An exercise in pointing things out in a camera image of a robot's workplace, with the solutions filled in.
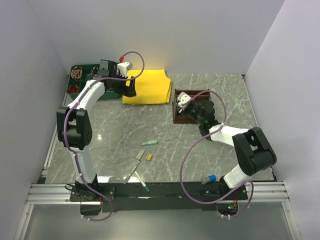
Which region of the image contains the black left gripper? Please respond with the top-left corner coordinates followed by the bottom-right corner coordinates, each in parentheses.
top-left (110, 70), bottom-right (137, 98)

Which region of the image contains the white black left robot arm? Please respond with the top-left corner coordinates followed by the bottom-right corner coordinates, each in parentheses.
top-left (56, 58), bottom-right (136, 201)

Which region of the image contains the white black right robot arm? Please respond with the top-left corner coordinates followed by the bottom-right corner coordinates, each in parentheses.
top-left (177, 93), bottom-right (277, 199)

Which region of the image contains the brown wooden desk organizer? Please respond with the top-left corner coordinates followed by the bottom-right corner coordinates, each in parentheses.
top-left (172, 89), bottom-right (211, 124)

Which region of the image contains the yellow folded cloth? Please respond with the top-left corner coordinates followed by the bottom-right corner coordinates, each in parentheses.
top-left (122, 69), bottom-right (172, 105)

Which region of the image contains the black patterned rolled tie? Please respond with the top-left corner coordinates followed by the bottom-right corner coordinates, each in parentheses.
top-left (90, 66), bottom-right (99, 79)

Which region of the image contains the green compartment tray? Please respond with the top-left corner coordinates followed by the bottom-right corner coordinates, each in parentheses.
top-left (66, 63), bottom-right (122, 101)

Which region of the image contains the pink brown rolled tie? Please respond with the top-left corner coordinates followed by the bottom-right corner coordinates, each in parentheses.
top-left (70, 66), bottom-right (83, 81)

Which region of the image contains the red black rolled tie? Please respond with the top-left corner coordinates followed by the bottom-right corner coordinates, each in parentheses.
top-left (68, 84), bottom-right (79, 94)

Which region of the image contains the white worn eraser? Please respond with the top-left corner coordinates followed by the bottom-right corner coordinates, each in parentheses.
top-left (136, 149), bottom-right (145, 160)

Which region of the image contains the yellow small eraser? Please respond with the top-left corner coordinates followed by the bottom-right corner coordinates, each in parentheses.
top-left (146, 153), bottom-right (153, 161)

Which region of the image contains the white green capped pen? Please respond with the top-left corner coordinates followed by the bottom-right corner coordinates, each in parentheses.
top-left (134, 171), bottom-right (150, 193)

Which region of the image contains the clear blue ballpoint pen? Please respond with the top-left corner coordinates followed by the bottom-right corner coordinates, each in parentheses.
top-left (123, 160), bottom-right (141, 185)

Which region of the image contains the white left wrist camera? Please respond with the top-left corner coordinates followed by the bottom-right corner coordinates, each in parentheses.
top-left (117, 61), bottom-right (133, 78)

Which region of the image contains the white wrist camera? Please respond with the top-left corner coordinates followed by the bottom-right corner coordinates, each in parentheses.
top-left (176, 92), bottom-right (191, 109)
top-left (117, 61), bottom-right (133, 78)

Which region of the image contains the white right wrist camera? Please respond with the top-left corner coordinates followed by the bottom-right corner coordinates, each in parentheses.
top-left (176, 92), bottom-right (191, 109)

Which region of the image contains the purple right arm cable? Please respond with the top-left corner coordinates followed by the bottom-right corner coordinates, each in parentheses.
top-left (179, 90), bottom-right (255, 220)

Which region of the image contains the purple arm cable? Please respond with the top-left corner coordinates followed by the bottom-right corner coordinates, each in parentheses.
top-left (63, 51), bottom-right (146, 223)
top-left (179, 90), bottom-right (255, 220)

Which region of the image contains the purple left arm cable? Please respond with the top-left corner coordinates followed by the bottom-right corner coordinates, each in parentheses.
top-left (63, 51), bottom-right (146, 223)

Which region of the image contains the aluminium frame rail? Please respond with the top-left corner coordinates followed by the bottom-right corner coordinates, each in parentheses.
top-left (251, 181), bottom-right (290, 203)

